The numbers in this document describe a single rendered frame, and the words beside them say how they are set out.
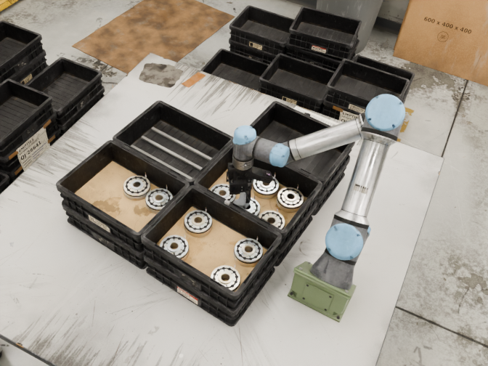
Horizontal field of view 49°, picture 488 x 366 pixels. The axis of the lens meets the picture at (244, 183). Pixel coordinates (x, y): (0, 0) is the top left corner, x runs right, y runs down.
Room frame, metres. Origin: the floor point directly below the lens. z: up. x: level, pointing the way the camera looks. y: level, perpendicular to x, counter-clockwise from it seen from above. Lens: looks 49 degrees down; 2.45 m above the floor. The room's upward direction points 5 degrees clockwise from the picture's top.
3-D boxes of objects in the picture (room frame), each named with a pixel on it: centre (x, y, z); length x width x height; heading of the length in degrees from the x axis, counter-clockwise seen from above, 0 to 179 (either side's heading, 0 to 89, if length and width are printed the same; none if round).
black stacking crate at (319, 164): (1.60, -0.20, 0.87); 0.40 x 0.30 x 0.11; 61
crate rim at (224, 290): (1.08, 0.09, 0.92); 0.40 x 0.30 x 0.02; 61
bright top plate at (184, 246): (1.07, 0.22, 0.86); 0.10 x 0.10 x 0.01
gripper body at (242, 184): (1.31, 0.02, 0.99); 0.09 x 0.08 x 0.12; 106
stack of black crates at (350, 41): (2.98, -0.42, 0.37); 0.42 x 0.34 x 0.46; 68
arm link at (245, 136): (1.32, 0.01, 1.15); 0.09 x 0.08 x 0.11; 69
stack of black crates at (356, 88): (2.45, -0.64, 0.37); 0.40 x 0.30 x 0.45; 68
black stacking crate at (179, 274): (1.08, 0.09, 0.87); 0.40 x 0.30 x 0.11; 61
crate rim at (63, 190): (1.27, 0.44, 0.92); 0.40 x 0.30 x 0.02; 61
